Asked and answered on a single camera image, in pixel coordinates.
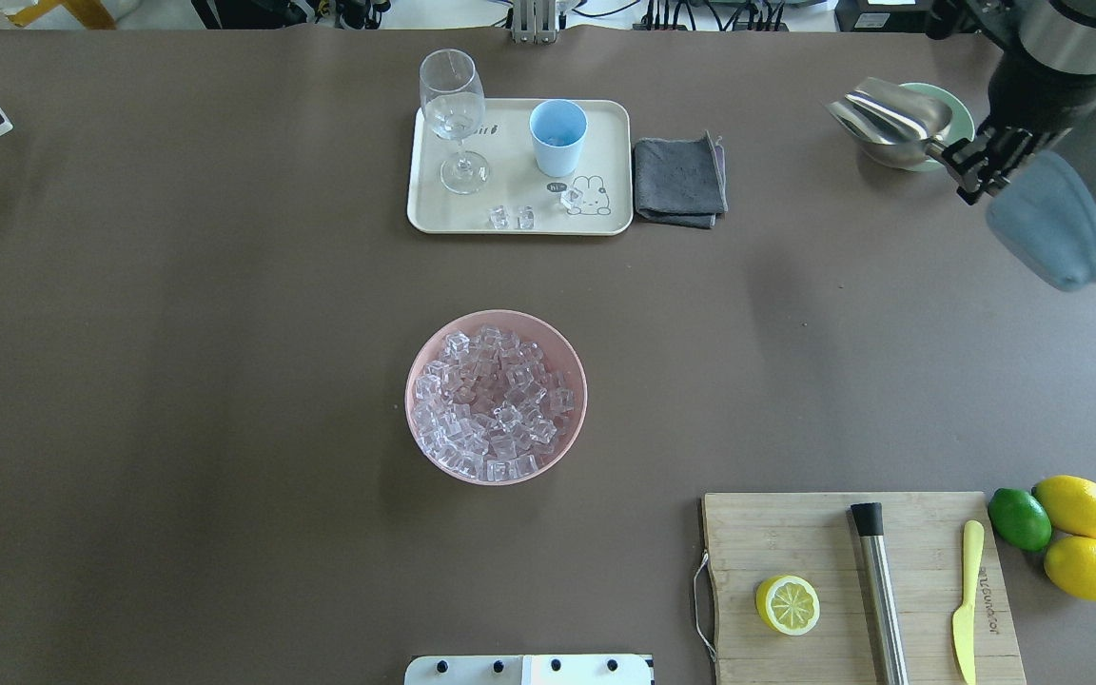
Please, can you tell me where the stainless steel ice scoop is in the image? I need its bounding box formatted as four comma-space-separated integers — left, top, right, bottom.
825, 77, 954, 169

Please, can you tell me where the yellow plastic knife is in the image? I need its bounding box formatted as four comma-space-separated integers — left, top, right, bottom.
951, 520, 986, 684

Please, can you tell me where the light blue cup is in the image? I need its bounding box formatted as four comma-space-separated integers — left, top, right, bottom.
529, 99, 587, 178

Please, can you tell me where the light green bowl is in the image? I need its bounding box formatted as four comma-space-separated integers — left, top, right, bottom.
880, 83, 975, 172

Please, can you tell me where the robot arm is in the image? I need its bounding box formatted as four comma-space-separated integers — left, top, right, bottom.
925, 1, 1096, 292

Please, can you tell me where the whole lemon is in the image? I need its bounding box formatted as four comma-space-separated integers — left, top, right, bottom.
1043, 535, 1096, 601
1031, 473, 1096, 538

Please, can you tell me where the whole lemon upper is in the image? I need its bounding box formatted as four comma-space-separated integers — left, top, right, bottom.
1031, 473, 1096, 538

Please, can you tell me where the grey folded cloth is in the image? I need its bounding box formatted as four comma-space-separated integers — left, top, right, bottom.
632, 132, 728, 230

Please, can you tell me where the steel muddler black tip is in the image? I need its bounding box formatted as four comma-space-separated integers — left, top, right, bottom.
850, 502, 910, 684

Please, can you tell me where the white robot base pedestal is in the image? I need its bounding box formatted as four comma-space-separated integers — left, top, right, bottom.
403, 652, 657, 684

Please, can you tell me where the whole lemon lower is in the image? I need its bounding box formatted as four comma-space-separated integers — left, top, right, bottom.
1043, 535, 1096, 601

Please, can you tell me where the cream rabbit tray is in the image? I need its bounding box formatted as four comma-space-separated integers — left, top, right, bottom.
407, 98, 633, 237

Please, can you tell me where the green lime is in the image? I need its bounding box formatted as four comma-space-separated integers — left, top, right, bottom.
987, 487, 1053, 553

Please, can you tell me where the ice cube on tray right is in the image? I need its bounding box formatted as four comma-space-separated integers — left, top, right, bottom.
559, 187, 584, 214

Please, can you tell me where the bamboo cutting board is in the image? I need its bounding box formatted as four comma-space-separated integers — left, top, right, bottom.
703, 493, 990, 684

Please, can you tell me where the half lemon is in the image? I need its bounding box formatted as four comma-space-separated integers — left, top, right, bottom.
755, 574, 821, 636

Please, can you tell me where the pink bowl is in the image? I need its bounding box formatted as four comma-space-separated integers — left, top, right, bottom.
404, 310, 589, 487

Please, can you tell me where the ice cube on tray middle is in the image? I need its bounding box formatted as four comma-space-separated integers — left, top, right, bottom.
515, 206, 536, 231

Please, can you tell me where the clear wine glass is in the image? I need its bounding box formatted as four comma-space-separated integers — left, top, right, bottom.
419, 49, 490, 195

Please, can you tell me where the pile of clear ice cubes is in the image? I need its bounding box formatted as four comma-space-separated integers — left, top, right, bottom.
413, 326, 576, 481

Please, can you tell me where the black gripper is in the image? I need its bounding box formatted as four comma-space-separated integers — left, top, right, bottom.
940, 123, 1053, 206

